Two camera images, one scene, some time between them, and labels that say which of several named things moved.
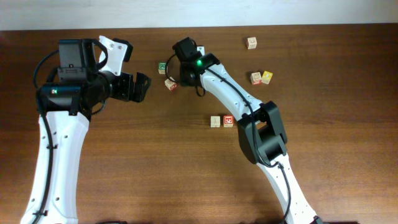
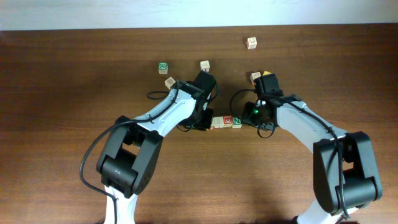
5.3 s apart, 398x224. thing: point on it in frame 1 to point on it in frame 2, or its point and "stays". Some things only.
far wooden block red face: [251, 43] stays
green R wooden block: [161, 68] stays
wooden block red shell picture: [171, 84] stays
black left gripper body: [120, 85] to [199, 119]
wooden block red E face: [228, 121] stays
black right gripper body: [183, 79] to [252, 116]
